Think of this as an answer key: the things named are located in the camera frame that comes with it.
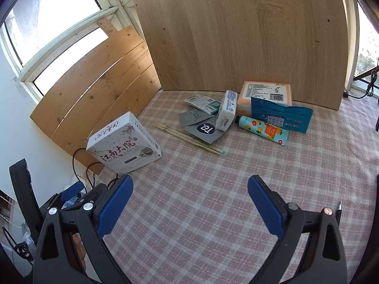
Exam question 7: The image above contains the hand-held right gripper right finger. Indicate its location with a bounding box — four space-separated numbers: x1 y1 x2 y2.
247 174 348 284

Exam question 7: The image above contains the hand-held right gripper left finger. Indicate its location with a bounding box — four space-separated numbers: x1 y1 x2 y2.
32 174 134 284

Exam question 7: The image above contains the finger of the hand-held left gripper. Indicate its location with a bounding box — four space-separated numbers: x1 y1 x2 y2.
41 181 85 212

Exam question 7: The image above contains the white printed cardboard box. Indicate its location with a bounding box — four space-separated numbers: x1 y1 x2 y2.
86 111 163 174

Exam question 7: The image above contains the light grey foil sachet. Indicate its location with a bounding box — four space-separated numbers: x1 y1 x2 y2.
179 110 205 126

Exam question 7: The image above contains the white card blister package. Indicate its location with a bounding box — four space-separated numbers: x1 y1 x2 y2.
183 94 222 115

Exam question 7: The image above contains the pink checked tablecloth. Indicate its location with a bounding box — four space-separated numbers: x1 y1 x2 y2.
102 90 379 284

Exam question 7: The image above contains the teal fruit print cream tube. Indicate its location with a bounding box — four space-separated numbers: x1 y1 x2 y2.
235 115 289 146

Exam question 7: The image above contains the blue plastic pouch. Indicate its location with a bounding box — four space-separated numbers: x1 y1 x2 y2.
250 96 314 133

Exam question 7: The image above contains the dark grey sachet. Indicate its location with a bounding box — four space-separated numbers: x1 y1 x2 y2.
184 118 227 145

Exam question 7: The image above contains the wrapped bamboo chopsticks pair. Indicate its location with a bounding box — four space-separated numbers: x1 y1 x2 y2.
154 123 227 156

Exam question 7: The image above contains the white and blue tissue pack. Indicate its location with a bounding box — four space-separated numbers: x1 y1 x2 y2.
215 90 238 132

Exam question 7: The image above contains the slatted pine wood panel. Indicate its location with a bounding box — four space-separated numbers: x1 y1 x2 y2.
30 25 163 175

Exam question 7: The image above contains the orange and white tissue package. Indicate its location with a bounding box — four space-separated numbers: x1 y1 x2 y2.
237 80 292 116

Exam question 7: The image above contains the black tripod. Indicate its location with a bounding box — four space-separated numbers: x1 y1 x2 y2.
353 65 379 82

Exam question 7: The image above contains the small perforated wooden strip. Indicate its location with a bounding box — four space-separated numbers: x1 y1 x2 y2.
96 18 120 34

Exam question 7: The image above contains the white framed window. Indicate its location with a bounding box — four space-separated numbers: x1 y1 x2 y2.
0 0 134 101

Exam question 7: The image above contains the large light wooden board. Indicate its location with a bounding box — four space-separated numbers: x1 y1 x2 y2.
130 0 348 111

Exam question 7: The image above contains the black plug-ended cable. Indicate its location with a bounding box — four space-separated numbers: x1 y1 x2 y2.
85 161 103 190

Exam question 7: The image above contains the black looped cable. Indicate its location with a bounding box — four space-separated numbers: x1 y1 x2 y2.
72 147 89 184

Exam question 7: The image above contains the black ring light cable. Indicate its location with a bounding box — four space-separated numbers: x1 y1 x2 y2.
343 65 379 99

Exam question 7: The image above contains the ring light on tripod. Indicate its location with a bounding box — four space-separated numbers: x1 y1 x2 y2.
338 0 379 98

